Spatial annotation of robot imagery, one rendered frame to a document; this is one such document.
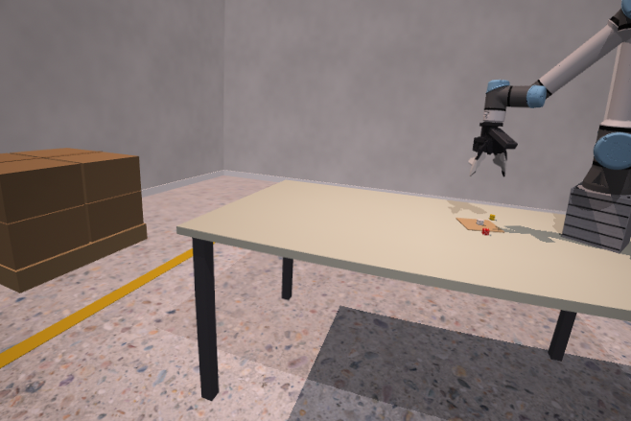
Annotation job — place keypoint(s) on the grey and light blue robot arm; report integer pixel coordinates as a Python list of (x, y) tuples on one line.
[(610, 172)]

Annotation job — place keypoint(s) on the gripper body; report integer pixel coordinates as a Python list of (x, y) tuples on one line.
[(492, 145)]

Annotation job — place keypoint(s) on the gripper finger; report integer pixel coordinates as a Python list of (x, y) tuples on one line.
[(476, 160), (501, 159)]

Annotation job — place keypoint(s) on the tan flat mat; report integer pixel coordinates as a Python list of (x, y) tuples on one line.
[(471, 224)]

